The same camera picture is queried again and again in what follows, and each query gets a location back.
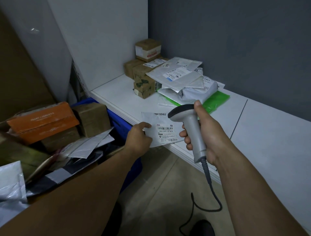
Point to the large white mailer bag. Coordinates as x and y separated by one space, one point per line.
175 75

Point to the person's left forearm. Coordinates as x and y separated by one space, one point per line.
80 194

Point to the blue plastic bin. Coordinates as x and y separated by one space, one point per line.
119 126

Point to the white plastic bag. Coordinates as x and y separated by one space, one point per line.
12 184

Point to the small cardboard box red label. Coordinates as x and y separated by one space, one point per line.
148 49

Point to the plain brown cardboard box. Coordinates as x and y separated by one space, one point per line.
131 68

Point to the dark brown cardboard box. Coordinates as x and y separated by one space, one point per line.
60 141

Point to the person's left thumb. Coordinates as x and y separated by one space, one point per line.
145 125

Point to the person's black shoe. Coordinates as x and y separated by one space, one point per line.
201 228

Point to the orange cardboard box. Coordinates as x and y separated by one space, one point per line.
43 121

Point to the person's right middle finger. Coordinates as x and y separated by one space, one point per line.
187 140

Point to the brown taped cardboard box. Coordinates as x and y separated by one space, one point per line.
92 118

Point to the white leaning board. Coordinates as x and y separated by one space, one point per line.
102 41

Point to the green plastic mailer bag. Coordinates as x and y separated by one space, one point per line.
216 101

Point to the large brown cardboard sheet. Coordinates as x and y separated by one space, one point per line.
21 80

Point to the cardboard box white label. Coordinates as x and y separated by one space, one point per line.
145 68

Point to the grey handheld barcode scanner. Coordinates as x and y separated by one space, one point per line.
194 136

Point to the white envelope mailer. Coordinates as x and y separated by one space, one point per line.
87 144

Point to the white labelled mailer bag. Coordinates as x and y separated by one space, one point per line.
165 126

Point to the black and white parcel bag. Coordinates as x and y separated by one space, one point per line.
60 175

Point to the person's right forearm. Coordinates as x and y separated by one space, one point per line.
247 194

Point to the flat white mailer bag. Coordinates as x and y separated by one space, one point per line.
165 99

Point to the person's right hand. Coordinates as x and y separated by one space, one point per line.
211 136

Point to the grey plastic mailer bag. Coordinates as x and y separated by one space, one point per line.
194 93

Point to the person's right thumb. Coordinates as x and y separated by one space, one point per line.
199 111

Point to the cardboard box green leaf print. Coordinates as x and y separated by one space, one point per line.
144 88

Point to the person's left hand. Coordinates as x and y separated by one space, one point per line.
137 141

